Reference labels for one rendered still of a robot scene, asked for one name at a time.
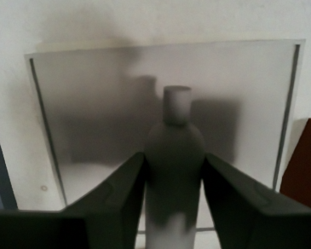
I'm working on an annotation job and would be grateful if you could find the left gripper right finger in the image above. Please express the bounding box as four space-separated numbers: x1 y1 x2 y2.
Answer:
202 153 311 249

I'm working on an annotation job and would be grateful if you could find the red-brown open box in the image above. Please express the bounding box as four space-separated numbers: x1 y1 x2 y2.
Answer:
279 118 311 208

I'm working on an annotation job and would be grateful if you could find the grey gas cylinder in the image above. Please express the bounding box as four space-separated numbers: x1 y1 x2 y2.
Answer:
144 85 205 249

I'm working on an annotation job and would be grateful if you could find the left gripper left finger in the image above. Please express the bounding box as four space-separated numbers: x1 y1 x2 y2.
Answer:
0 152 145 249

